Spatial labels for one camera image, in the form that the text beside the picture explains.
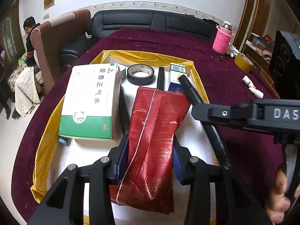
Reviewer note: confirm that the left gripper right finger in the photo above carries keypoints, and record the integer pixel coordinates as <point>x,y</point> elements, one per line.
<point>233,205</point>

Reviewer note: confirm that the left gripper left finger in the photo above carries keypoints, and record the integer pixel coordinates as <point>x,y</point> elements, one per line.
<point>63,203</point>

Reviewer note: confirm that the red foil packet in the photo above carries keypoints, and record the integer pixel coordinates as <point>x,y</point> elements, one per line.
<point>147,182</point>

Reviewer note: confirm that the right hand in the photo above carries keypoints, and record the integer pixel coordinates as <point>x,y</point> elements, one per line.
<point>277,203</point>

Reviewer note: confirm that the maroon table cloth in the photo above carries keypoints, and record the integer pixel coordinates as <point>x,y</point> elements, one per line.
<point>254,157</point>

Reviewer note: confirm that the white red small bottle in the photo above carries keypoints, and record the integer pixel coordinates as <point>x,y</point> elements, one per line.
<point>247,82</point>

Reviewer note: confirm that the yellow tape roll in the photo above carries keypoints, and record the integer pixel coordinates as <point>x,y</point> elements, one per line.
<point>244,63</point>

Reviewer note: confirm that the white cloth toy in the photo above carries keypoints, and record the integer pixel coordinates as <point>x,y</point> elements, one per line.
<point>232,51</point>

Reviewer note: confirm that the pink knitted bottle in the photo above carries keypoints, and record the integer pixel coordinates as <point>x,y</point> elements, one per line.
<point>223,37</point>

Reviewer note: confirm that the white green medicine box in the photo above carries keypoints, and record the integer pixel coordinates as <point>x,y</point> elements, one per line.
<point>91,102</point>

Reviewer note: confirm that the wooden shelf cabinet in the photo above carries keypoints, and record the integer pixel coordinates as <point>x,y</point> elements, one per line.
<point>251,40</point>

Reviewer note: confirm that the yellow tray box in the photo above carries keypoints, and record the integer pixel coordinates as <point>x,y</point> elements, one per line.
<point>55,152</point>

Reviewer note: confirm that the blue white small box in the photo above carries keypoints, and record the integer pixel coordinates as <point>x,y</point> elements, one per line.
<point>176,70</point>

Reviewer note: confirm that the person in purple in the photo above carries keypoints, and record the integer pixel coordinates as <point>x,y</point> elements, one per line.
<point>3,85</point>

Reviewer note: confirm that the black marker pen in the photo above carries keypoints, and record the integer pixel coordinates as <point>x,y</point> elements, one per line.
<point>161,79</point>

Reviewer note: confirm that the black tape roll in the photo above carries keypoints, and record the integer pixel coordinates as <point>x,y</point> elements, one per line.
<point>140,74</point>

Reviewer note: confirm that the black leather sofa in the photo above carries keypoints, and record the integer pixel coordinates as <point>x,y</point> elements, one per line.
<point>104,23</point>

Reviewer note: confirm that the brown armchair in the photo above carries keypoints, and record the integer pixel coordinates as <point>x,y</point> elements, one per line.
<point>48,39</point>

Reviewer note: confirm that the person in black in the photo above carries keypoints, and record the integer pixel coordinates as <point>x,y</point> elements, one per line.
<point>26,94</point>

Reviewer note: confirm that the small gold wall plaque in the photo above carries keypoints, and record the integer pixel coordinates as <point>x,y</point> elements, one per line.
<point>48,4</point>

